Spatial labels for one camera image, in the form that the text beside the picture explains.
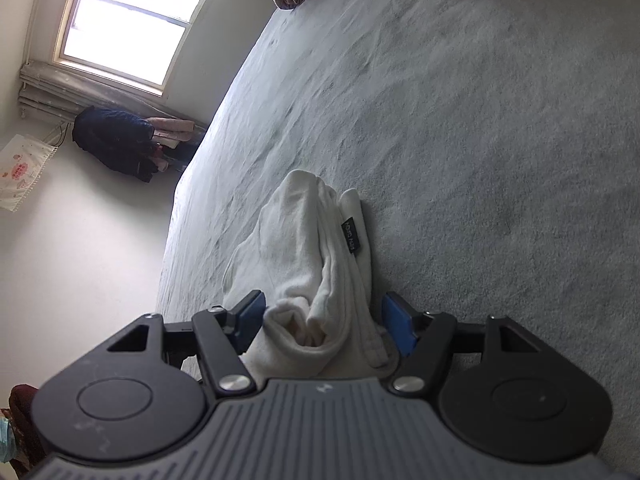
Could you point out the grey star-patterned curtain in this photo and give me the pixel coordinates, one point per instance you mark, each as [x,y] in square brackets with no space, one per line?
[50,85]

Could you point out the dark red knit garment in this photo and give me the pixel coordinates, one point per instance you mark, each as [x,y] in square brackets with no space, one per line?
[22,410]

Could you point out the window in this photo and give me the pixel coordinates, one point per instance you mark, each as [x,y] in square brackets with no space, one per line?
[125,25]

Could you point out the white embroidered wall cloth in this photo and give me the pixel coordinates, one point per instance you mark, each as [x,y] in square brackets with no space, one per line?
[20,170]

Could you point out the hanging dark jacket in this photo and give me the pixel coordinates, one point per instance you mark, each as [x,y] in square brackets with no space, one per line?
[110,135]

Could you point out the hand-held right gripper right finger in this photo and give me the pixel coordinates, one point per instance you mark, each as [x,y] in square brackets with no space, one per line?
[397,325]

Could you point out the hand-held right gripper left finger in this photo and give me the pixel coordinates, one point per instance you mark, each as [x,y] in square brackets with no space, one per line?
[252,317]

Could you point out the white long-sleeve printed shirt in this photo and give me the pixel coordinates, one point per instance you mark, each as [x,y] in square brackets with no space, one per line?
[300,260]

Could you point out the pale blue cloth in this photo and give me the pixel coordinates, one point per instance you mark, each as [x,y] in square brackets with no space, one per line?
[6,435]

